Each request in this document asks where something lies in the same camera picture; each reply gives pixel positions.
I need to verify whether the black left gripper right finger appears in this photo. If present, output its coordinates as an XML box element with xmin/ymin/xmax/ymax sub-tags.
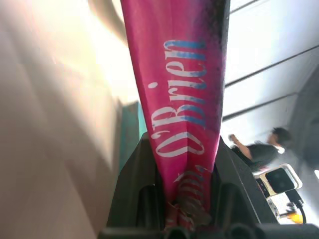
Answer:
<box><xmin>210</xmin><ymin>135</ymin><xmax>279</xmax><ymax>226</ymax></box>

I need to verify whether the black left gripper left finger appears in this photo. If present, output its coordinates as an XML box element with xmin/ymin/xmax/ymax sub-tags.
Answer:
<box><xmin>106</xmin><ymin>135</ymin><xmax>167</xmax><ymax>229</ymax></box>

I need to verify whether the teal book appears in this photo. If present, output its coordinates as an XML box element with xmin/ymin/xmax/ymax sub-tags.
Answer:
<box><xmin>118</xmin><ymin>101</ymin><xmax>148</xmax><ymax>175</ymax></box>

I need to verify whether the person in black shirt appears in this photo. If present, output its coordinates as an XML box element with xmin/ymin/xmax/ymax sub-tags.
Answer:
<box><xmin>228</xmin><ymin>126</ymin><xmax>293</xmax><ymax>173</ymax></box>

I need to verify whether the white device with black face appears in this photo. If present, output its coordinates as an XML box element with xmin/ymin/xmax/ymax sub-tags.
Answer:
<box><xmin>253</xmin><ymin>163</ymin><xmax>304</xmax><ymax>200</ymax></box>

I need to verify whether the yellow object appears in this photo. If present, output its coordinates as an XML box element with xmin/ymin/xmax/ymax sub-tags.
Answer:
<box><xmin>281</xmin><ymin>206</ymin><xmax>305</xmax><ymax>224</ymax></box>

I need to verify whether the black cable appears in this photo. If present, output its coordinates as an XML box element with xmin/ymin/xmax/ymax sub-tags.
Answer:
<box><xmin>286</xmin><ymin>189</ymin><xmax>309</xmax><ymax>224</ymax></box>

